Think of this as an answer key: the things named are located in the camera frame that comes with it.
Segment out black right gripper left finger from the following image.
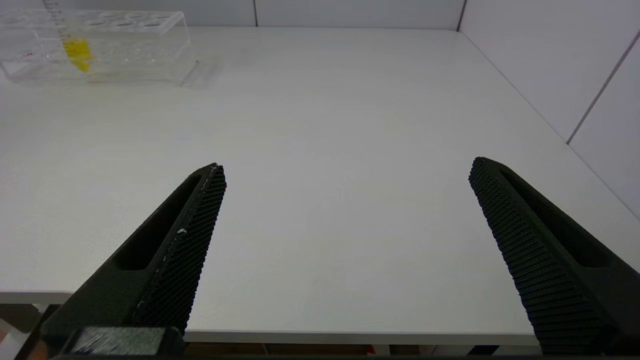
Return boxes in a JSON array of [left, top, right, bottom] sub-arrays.
[[40, 162, 228, 359]]

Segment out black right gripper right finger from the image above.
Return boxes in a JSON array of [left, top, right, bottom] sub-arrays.
[[468, 156, 640, 357]]

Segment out clear acrylic test tube rack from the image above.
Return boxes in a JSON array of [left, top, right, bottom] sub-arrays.
[[0, 9, 199, 86]]

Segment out test tube with yellow pigment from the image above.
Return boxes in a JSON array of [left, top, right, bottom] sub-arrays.
[[42, 0, 94, 74]]

